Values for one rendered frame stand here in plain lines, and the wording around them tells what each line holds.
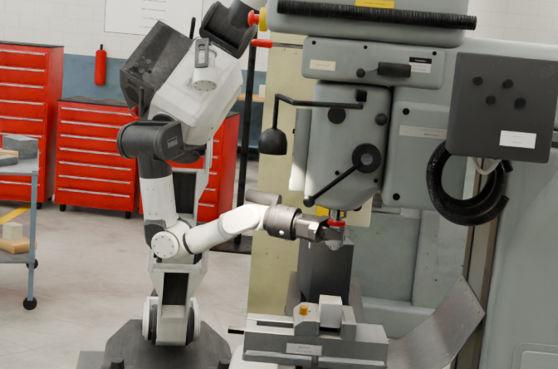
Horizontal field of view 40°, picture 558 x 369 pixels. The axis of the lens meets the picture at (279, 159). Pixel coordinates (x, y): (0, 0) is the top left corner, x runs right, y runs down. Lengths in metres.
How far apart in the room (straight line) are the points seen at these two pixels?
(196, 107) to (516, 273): 0.94
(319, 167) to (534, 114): 0.54
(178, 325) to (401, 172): 1.17
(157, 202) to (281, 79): 1.67
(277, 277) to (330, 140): 2.05
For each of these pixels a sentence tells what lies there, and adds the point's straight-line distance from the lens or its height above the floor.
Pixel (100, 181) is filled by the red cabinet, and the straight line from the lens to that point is 6.91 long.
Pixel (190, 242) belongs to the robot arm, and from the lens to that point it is 2.12.
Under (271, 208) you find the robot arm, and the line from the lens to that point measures 2.02.
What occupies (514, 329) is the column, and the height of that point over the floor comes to 1.10.
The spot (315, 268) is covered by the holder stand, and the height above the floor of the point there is 1.07.
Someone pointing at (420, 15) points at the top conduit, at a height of 1.80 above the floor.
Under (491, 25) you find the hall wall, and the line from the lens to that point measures 11.18.
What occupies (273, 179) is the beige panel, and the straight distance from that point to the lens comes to 3.71.
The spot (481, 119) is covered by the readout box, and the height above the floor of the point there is 1.59.
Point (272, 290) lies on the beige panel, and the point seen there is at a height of 0.48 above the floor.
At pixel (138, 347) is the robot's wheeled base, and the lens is 2.90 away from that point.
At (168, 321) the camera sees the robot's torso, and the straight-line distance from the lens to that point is 2.71.
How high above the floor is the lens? 1.72
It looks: 9 degrees down
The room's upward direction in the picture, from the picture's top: 5 degrees clockwise
